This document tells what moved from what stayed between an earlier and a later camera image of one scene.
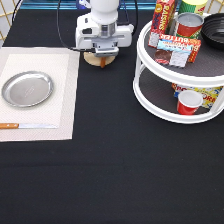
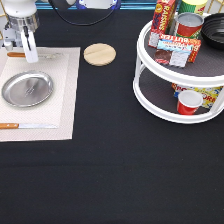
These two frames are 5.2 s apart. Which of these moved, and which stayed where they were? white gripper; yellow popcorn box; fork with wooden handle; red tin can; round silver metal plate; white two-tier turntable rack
Moved: fork with wooden handle; white gripper
Stayed: white two-tier turntable rack; red tin can; yellow popcorn box; round silver metal plate
